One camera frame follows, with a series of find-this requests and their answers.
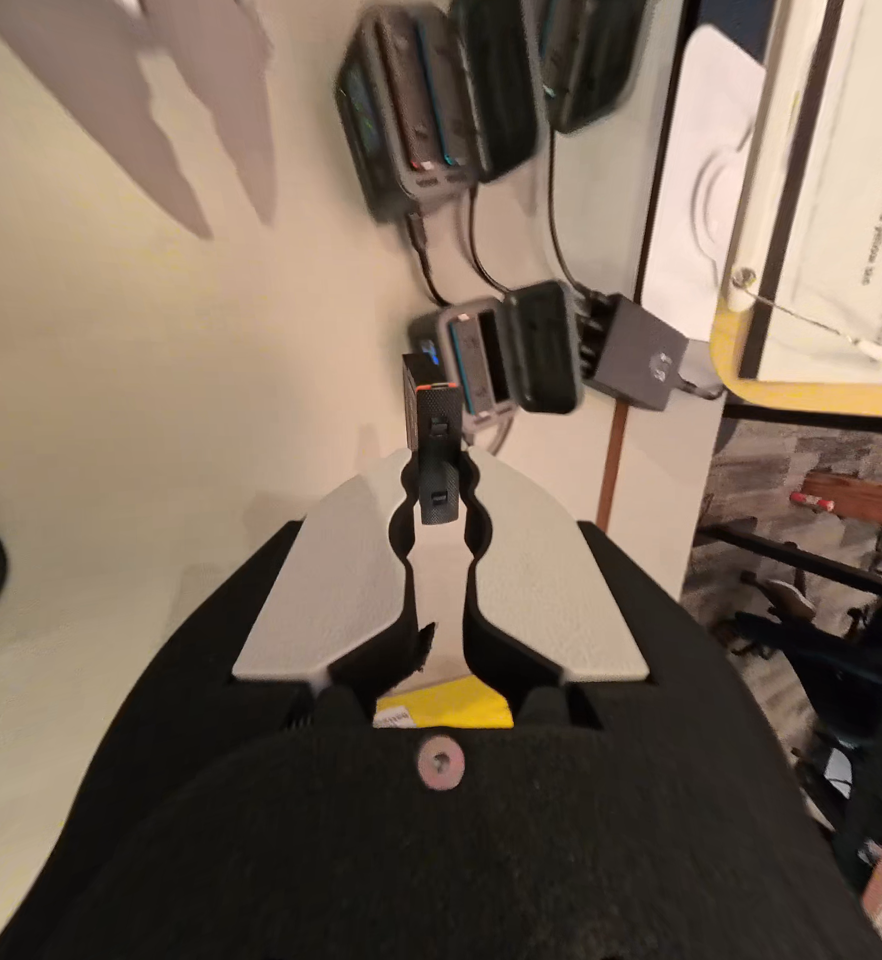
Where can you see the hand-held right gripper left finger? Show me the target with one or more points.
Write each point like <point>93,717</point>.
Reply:
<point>328,592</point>

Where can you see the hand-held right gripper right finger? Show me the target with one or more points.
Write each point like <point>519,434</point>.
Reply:
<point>553,600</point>

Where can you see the yellow plastic bin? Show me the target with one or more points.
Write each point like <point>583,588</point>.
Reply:
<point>456,705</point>

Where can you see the orange trimmed black battery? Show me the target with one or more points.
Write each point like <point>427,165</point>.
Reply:
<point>438,450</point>
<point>403,90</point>

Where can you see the blue trimmed black battery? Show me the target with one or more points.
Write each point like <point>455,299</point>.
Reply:
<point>441,82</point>
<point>469,367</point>
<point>549,52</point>

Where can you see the black battery charger case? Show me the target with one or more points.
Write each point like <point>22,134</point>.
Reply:
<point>546,352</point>
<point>388,150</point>
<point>591,75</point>

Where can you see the black metal pole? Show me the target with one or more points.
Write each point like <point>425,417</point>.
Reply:
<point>786,551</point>

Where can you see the black usb charging hub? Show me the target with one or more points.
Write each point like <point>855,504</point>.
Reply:
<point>640,352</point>

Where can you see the red white small object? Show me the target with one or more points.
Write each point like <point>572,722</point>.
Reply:
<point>812,501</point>

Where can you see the wooden instruction board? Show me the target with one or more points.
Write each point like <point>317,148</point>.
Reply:
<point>786,401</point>

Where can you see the wooden beam leg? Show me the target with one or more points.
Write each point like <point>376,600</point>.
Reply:
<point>876,502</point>

